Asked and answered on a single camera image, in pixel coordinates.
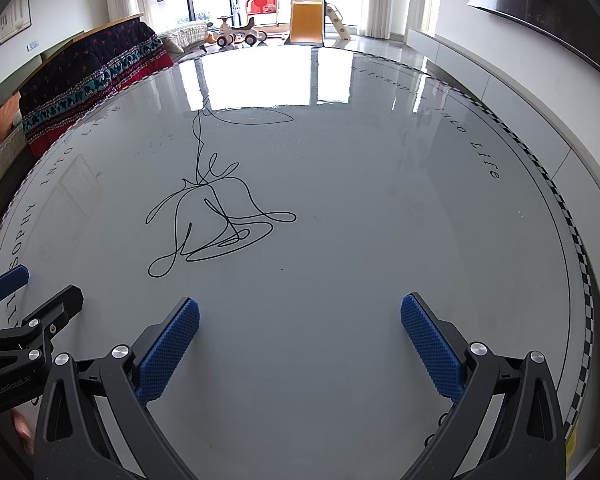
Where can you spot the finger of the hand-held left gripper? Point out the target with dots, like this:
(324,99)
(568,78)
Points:
(55,310)
(7,277)

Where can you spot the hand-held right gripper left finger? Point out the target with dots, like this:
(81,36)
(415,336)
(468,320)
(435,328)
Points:
(172,347)

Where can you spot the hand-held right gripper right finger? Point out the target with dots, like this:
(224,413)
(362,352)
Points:
(432,350)

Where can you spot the person's left hand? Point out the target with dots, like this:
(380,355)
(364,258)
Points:
(20,425)

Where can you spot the orange cushion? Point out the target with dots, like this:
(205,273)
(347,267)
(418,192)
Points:
(5,120)

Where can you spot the dark patterned blanket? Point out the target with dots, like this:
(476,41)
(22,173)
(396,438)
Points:
(80,75)

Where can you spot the beige floor cushion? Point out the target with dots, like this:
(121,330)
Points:
(185,35)

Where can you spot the small orange toy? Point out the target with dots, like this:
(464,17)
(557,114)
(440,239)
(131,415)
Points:
(211,37)

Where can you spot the white ride-on scooter toy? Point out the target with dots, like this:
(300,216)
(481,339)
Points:
(225,35)

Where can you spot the ride-on plane toy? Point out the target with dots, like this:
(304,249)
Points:
(251,30)

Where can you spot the toddler swing with red seat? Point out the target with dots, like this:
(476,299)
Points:
(260,5)

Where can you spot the yellow toddler slide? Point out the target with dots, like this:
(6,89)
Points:
(307,15)

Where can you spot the white wall switch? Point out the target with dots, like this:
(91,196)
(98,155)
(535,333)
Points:
(32,45)

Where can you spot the large framed wall picture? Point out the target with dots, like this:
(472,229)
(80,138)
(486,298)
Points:
(15,12)

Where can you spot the wooden bench frame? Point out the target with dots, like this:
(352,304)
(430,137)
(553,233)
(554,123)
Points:
(122,18)

